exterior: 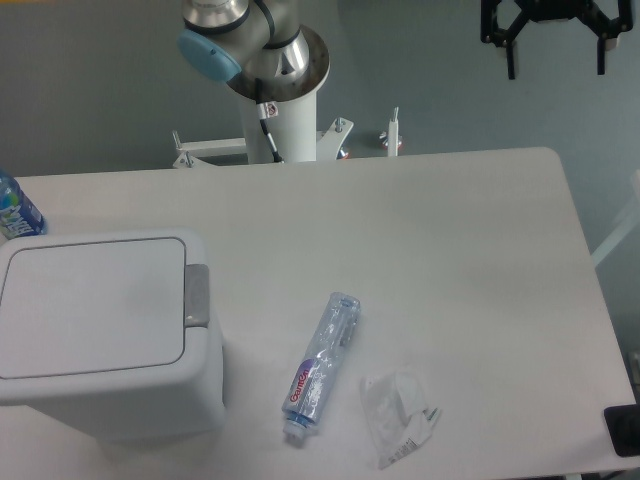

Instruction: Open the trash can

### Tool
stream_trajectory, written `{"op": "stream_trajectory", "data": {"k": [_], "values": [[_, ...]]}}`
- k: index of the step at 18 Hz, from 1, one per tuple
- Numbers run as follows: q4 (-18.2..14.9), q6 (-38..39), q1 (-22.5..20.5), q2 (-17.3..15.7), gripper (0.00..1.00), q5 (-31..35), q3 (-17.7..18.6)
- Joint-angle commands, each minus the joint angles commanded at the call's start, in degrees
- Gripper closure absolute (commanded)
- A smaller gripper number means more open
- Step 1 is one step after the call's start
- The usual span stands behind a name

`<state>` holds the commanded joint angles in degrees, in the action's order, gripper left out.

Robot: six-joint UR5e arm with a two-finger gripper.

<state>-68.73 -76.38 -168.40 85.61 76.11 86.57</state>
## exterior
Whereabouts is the white trash can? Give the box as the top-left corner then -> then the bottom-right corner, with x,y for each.
1,228 -> 226,442

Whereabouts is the blue labelled water bottle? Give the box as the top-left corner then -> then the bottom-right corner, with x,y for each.
1,171 -> 48,240

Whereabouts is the white frame at right edge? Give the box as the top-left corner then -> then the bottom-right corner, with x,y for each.
591,170 -> 639,267

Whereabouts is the empty clear plastic bottle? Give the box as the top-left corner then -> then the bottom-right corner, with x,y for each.
281,292 -> 361,446

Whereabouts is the grey lid push button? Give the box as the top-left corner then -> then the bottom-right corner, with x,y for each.
184,264 -> 210,328

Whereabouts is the black phone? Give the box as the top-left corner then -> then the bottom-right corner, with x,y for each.
603,404 -> 639,458

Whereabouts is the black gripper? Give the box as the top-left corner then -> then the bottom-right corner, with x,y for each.
480,0 -> 631,80

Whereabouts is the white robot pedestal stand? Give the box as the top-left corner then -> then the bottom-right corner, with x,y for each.
171,27 -> 405,169

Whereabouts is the white trash can lid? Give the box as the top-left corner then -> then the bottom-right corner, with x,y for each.
1,238 -> 186,380

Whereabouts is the crumpled clear plastic wrapper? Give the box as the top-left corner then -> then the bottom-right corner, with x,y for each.
360,370 -> 442,470

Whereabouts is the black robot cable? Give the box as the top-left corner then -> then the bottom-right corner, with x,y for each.
253,77 -> 285,164

